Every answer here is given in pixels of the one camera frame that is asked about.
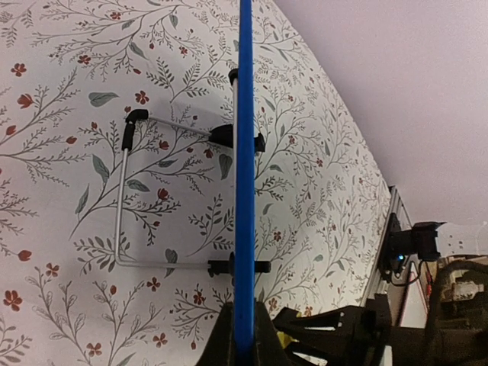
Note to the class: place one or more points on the wire whiteboard stand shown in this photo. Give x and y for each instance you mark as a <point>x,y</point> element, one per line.
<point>174,191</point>

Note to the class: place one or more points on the front aluminium rail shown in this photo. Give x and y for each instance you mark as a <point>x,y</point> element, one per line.
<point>383,270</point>

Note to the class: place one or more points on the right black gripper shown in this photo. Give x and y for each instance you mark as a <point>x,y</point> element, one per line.
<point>317,335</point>

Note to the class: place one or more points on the floral patterned table mat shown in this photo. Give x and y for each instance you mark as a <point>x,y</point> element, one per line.
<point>109,185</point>

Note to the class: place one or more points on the yellow black eraser sponge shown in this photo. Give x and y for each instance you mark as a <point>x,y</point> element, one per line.
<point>283,337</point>

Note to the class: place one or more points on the small blue-framed whiteboard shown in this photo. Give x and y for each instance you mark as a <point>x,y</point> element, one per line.
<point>243,147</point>

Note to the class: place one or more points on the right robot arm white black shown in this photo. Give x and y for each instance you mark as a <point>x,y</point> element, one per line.
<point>359,335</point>

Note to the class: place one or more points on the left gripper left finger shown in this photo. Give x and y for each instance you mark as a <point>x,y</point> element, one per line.
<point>220,348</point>

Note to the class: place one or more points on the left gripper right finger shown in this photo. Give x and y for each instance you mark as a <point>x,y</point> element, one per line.
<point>267,349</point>

